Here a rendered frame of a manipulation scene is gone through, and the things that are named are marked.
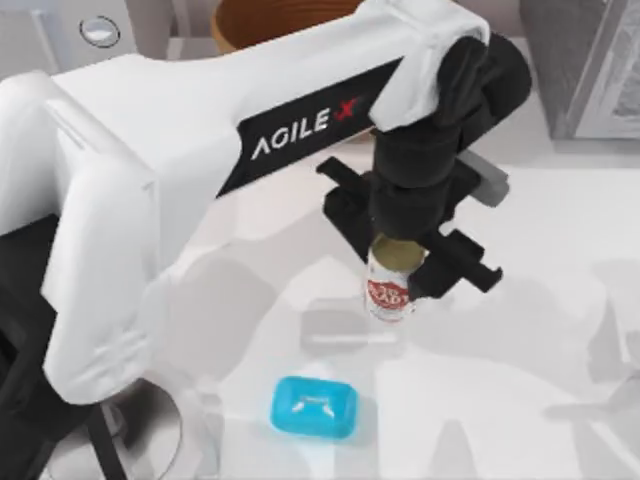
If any round grey knob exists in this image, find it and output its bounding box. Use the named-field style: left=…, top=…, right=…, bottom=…
left=78, top=14, right=122, bottom=49

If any red and white can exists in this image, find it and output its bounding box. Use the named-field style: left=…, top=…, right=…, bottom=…
left=361, top=235, right=427, bottom=327

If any pale microwave oven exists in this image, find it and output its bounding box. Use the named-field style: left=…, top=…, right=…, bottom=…
left=0, top=0, right=167, bottom=87

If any light blue soap box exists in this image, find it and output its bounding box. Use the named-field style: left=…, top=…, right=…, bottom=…
left=267, top=374, right=361, bottom=444

